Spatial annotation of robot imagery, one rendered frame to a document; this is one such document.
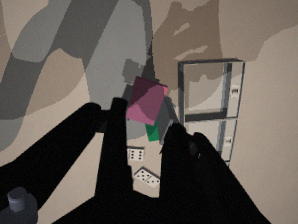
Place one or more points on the grey three-compartment bin rack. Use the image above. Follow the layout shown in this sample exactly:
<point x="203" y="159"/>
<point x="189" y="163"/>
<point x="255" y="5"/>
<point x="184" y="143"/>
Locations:
<point x="204" y="88"/>

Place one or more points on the white domino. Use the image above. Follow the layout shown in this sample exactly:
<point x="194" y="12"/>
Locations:
<point x="135" y="153"/>
<point x="147" y="177"/>

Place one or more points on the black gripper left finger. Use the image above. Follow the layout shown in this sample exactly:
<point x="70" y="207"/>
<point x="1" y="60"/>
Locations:
<point x="27" y="182"/>

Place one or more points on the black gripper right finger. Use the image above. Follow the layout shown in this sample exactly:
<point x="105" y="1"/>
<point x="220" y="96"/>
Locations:
<point x="227" y="201"/>

